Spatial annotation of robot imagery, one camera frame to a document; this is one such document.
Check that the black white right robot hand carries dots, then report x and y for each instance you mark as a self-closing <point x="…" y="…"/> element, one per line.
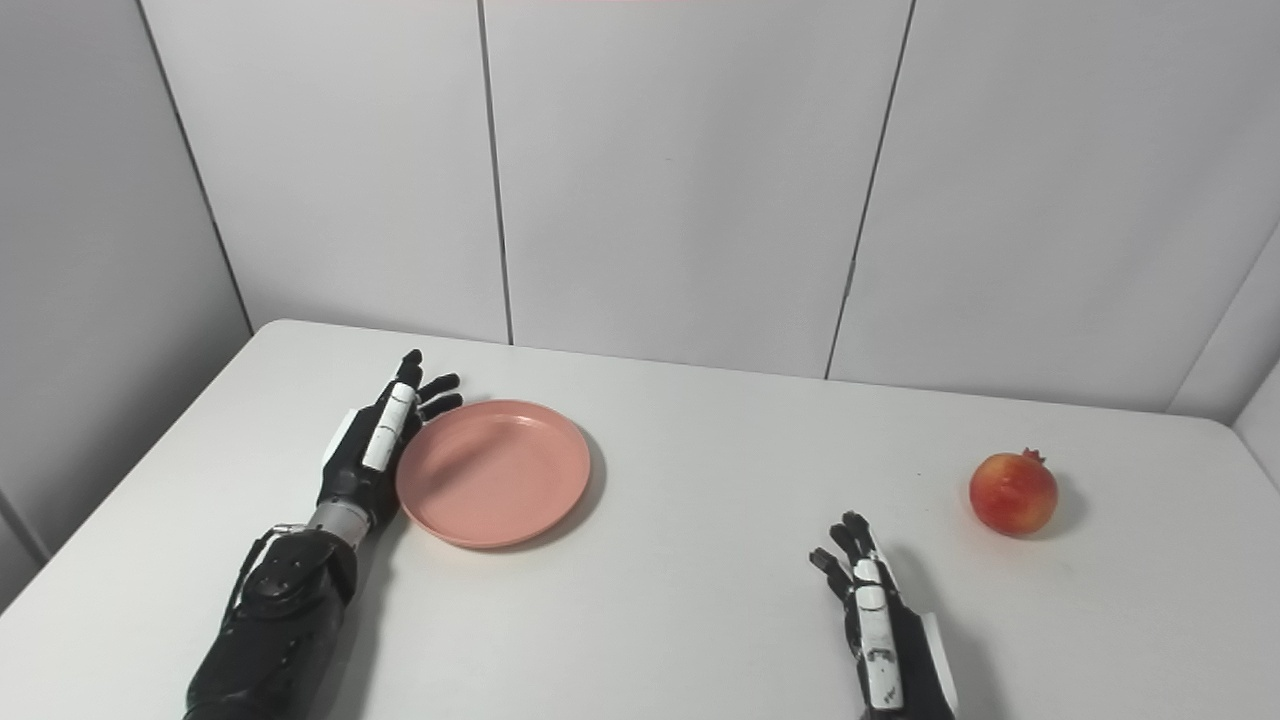
<point x="880" y="640"/>

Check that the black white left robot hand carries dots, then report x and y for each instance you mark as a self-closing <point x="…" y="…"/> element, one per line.
<point x="380" y="435"/>

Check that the pink round plate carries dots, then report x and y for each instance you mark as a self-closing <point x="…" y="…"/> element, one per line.
<point x="492" y="472"/>

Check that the red yellow pomegranate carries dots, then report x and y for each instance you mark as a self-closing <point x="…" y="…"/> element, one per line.
<point x="1012" y="495"/>

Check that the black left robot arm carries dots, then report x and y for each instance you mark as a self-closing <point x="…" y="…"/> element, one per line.
<point x="280" y="630"/>

